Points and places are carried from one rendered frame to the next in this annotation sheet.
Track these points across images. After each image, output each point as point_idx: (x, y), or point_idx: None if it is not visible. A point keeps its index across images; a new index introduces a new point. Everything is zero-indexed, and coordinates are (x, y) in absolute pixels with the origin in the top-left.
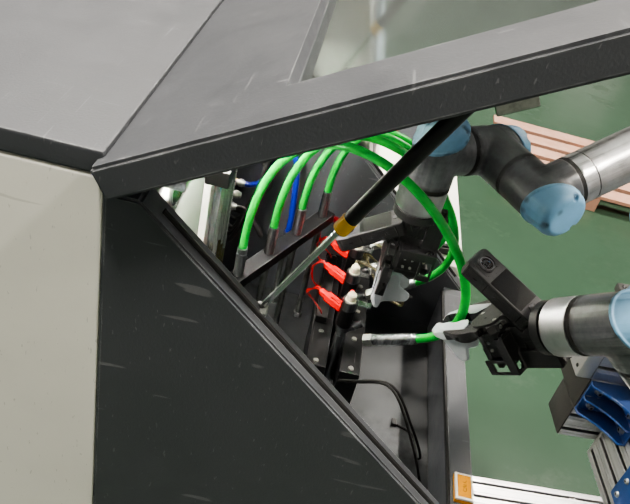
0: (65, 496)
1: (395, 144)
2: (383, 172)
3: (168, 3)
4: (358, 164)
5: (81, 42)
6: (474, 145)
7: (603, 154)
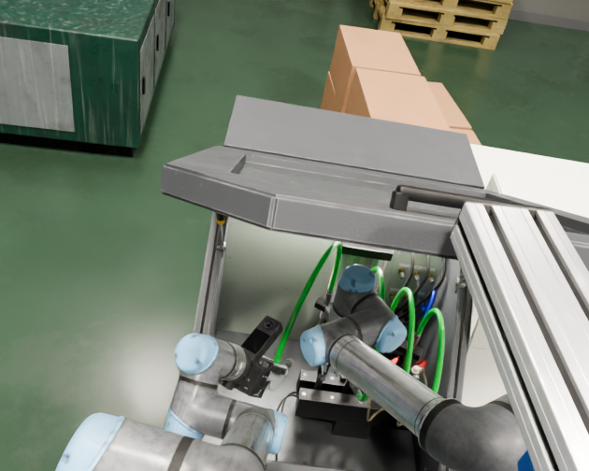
0: None
1: (380, 292)
2: None
3: (391, 158)
4: (450, 342)
5: (315, 135)
6: (356, 299)
7: (354, 348)
